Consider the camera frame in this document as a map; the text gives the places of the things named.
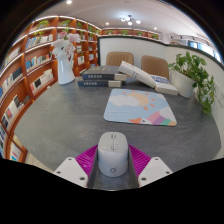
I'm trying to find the thick white book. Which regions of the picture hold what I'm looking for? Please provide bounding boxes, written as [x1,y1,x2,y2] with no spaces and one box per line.
[118,60,157,89]

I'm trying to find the thin dark hardcover book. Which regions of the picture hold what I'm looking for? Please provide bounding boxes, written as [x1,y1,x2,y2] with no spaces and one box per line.
[77,79,123,88]

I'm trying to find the large window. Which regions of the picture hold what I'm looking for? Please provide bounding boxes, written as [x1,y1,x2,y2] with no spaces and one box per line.
[186,39,223,64]

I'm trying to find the green plant in white pot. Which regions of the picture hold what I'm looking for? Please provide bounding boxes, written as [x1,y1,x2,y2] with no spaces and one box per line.
[167,50,217,114]

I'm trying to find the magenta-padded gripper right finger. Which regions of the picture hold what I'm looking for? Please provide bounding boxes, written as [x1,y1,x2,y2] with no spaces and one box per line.
[127,143,174,189]

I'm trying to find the orange wooden bookshelf unit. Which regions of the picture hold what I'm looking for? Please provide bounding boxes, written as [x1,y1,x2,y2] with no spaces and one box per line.
[0,14,163,164]

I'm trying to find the thick dark hardcover book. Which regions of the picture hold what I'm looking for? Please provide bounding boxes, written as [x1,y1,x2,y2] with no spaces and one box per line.
[81,65,128,82]

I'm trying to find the pink and white flowers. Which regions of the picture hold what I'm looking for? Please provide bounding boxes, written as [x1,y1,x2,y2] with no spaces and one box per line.
[50,32,82,61]

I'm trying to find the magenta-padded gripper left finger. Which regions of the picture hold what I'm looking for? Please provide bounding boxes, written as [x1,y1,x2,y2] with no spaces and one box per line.
[53,143,100,190]

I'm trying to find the tan upholstered chair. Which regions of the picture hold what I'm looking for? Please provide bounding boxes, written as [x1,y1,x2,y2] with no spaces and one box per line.
[105,51,135,67]
[140,54,170,80]

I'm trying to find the pastel sun print mouse pad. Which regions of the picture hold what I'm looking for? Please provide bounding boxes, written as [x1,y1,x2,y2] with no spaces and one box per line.
[102,88,178,127]

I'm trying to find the light grey computer mouse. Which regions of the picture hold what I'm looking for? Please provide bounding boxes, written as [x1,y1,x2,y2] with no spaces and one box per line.
[97,131,130,178]

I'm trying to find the blue and white book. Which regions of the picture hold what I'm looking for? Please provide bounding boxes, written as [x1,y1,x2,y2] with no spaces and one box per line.
[150,75,180,97]

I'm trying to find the white ceramic vase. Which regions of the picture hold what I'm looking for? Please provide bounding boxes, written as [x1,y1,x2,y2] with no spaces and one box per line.
[56,54,76,86]

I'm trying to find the ceiling chandelier lamp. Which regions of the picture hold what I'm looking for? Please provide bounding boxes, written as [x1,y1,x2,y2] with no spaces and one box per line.
[120,14,142,27]

